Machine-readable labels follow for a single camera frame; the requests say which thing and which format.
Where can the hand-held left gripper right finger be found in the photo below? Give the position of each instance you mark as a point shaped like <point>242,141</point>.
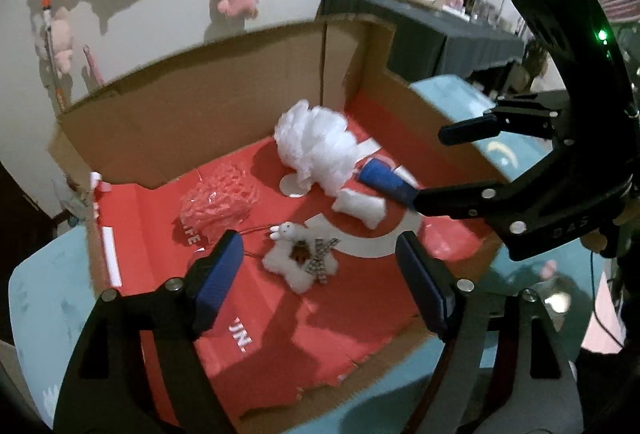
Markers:
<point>425,284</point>

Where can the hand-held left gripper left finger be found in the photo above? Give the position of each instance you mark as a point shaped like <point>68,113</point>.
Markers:
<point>217,284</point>

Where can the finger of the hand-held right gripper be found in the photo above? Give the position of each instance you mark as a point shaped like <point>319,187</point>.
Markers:
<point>460,201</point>
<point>470,128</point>

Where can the orange-red bath loofah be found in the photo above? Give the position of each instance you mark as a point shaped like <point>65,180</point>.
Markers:
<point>215,199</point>

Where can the white fluffy plush with bow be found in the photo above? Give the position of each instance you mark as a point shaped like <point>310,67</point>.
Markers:
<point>300,259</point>

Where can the small white pillow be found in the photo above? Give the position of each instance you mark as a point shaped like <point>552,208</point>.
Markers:
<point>357,206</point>

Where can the white bath loofah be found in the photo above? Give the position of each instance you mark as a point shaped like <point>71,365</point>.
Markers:
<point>315,144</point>

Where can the cardboard box with red inside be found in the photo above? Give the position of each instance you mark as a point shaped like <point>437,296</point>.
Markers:
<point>150,114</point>

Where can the person's right hand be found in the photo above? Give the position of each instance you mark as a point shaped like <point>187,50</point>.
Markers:
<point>594,241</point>

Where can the side table with dark cloth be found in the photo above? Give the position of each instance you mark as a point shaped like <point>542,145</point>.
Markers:
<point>425,34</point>

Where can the pink stick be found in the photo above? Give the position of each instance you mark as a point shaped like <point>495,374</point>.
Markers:
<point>92,64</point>

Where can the stick with orange cap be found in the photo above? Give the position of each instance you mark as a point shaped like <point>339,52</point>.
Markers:
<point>52,49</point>

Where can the pale pink plush toy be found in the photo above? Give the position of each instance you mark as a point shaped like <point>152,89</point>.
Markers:
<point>60,39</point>

